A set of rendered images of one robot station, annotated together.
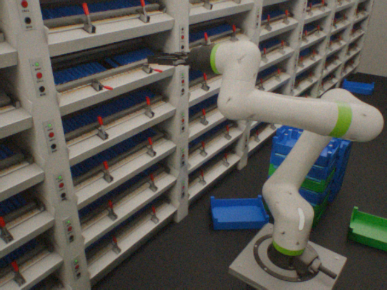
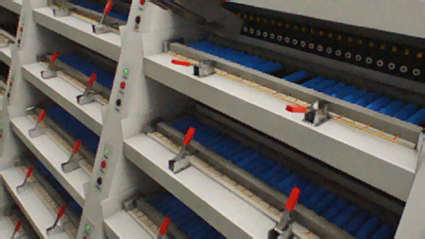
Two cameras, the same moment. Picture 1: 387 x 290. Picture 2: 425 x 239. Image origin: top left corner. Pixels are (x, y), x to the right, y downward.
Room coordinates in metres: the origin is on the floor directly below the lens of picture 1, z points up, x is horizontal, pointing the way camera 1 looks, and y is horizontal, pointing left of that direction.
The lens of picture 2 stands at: (1.38, -0.38, 1.00)
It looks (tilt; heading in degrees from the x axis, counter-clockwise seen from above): 8 degrees down; 93
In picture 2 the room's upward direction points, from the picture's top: 16 degrees clockwise
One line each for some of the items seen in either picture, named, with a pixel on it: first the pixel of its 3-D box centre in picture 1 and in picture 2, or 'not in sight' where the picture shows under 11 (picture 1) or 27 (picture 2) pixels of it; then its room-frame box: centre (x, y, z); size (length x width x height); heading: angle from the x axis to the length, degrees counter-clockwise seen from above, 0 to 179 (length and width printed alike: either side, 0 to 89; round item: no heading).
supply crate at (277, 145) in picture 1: (306, 144); not in sight; (1.71, -0.63, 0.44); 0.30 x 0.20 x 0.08; 55
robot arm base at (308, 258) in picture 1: (300, 258); not in sight; (1.00, -0.42, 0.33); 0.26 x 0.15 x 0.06; 44
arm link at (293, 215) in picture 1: (291, 222); not in sight; (1.06, -0.39, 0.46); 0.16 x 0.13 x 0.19; 6
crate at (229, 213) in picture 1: (238, 211); not in sight; (1.63, -0.29, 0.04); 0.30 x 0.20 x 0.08; 93
